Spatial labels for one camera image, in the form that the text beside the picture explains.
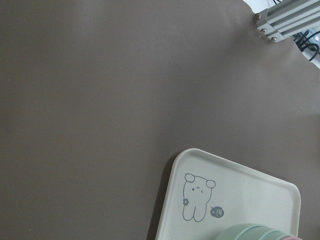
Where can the white rabbit tray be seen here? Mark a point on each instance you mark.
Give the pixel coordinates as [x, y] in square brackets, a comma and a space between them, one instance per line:
[207, 194]

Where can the top green bowl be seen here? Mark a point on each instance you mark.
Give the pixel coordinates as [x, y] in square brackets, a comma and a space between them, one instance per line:
[233, 232]

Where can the aluminium frame post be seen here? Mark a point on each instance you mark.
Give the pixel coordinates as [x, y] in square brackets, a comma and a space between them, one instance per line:
[288, 18]

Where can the small pink bowl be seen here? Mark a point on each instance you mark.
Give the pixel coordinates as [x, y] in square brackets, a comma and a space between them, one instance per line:
[288, 237]

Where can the lower green bowl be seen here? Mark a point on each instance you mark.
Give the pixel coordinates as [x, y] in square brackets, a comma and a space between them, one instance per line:
[268, 233]

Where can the green bowl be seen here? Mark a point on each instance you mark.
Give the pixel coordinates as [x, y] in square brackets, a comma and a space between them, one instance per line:
[233, 232]
[268, 233]

